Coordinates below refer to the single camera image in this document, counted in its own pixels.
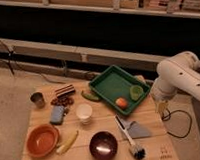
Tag striped chocolate wafer block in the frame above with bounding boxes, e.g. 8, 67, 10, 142
55, 85, 75, 97

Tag green toy cucumber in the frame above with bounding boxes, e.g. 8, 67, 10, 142
81, 91, 100, 102

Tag blue sponge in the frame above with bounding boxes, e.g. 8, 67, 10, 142
49, 105, 65, 125

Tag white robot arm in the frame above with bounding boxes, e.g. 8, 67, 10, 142
151, 52, 200, 116

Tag dark brown bowl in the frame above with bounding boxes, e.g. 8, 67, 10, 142
89, 131, 118, 160

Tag grey floor cable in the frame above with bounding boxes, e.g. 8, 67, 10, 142
0, 29, 67, 88

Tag green toy cup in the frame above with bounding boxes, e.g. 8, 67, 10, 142
130, 85, 144, 101

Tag small metal cup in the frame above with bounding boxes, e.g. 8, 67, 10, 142
30, 92, 45, 108

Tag orange bowl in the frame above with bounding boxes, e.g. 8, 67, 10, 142
26, 124, 60, 158

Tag white paper cup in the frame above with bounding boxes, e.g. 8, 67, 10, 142
76, 103, 93, 124

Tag brown toy grapes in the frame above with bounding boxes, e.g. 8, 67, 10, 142
50, 96, 74, 107

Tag orange toy fruit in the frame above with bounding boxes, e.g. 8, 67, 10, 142
115, 98, 128, 110

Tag white handled dish brush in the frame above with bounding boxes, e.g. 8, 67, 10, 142
115, 116, 146, 160

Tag yellow toy corn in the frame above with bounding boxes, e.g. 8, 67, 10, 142
56, 131, 79, 155

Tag green plastic tray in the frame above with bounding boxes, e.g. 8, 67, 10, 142
89, 65, 150, 116

